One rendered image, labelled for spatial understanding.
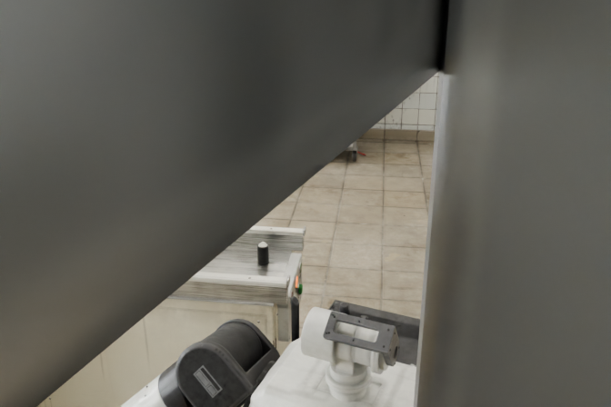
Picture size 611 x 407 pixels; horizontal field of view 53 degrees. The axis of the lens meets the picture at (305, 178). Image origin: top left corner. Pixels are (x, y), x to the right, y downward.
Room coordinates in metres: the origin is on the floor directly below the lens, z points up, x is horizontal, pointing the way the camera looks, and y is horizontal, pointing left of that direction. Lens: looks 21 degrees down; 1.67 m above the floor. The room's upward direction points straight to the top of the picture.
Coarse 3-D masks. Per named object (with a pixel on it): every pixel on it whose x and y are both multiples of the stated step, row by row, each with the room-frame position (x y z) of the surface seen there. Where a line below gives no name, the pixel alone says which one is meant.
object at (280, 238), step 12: (252, 228) 1.63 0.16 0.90; (264, 228) 1.63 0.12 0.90; (276, 228) 1.63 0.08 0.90; (288, 228) 1.63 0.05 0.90; (300, 228) 1.64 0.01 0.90; (240, 240) 1.63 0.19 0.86; (252, 240) 1.63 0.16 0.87; (264, 240) 1.62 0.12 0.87; (276, 240) 1.62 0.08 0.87; (288, 240) 1.61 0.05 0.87; (300, 240) 1.61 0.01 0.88
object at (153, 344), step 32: (224, 256) 1.57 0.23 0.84; (256, 256) 1.57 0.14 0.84; (288, 256) 1.57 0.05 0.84; (160, 320) 1.35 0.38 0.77; (192, 320) 1.34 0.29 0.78; (224, 320) 1.33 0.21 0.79; (256, 320) 1.32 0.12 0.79; (128, 352) 1.37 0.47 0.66; (160, 352) 1.35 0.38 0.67; (64, 384) 1.39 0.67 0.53; (96, 384) 1.38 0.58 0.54; (128, 384) 1.37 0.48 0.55
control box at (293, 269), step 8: (296, 256) 1.57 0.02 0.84; (288, 264) 1.53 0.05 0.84; (296, 264) 1.53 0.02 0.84; (288, 272) 1.48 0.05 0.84; (296, 272) 1.49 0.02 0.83; (288, 288) 1.40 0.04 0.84; (296, 288) 1.49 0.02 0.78; (288, 296) 1.36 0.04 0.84; (296, 296) 1.49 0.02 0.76; (280, 304) 1.36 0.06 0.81; (288, 304) 1.36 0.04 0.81; (280, 312) 1.36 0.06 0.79; (288, 312) 1.36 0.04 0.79; (280, 320) 1.36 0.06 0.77; (288, 320) 1.36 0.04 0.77; (280, 328) 1.36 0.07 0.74; (288, 328) 1.36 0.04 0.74; (280, 336) 1.36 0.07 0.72; (288, 336) 1.36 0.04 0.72
